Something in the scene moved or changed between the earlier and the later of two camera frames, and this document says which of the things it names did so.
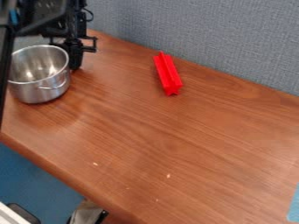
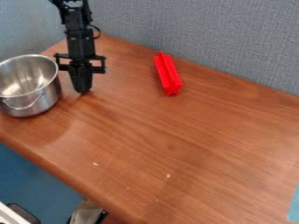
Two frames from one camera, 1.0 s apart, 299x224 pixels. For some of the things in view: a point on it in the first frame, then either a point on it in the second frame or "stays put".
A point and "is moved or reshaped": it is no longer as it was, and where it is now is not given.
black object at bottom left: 31,219 stays put
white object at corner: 10,216 stays put
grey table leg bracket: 89,215 stays put
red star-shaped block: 169,73 stays put
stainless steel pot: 41,74 is moved or reshaped
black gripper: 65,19 -> 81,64
